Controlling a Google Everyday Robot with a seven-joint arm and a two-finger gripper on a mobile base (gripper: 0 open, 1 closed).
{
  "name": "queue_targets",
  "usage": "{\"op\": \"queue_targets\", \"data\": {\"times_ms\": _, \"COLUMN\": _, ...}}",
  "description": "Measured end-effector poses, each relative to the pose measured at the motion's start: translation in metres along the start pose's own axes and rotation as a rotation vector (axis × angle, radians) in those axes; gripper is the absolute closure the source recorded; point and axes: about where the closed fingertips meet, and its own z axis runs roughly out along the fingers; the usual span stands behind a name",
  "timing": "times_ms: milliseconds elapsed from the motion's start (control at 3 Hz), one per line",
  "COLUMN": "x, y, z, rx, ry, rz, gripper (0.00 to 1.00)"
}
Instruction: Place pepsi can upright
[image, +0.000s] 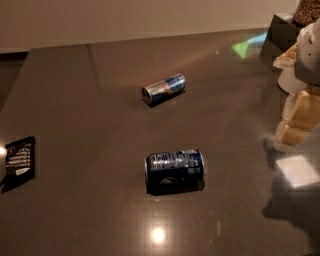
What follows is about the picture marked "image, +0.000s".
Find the dark box with jar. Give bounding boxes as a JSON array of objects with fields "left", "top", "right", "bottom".
[{"left": 260, "top": 0, "right": 320, "bottom": 67}]

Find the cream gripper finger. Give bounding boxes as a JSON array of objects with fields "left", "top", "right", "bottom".
[
  {"left": 273, "top": 88, "right": 320, "bottom": 149},
  {"left": 273, "top": 44, "right": 297, "bottom": 69}
]

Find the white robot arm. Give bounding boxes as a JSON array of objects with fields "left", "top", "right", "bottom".
[{"left": 273, "top": 19, "right": 320, "bottom": 151}]

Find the blue pepsi can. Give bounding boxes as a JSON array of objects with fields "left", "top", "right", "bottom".
[{"left": 144, "top": 149, "right": 206, "bottom": 194}]

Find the white cylindrical canister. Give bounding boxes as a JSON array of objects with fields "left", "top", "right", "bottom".
[{"left": 278, "top": 67, "right": 306, "bottom": 95}]

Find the silver blue red bull can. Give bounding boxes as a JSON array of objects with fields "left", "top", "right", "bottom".
[{"left": 142, "top": 74, "right": 186, "bottom": 104}]

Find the black snack packet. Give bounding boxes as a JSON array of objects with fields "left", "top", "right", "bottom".
[{"left": 5, "top": 136, "right": 36, "bottom": 176}]

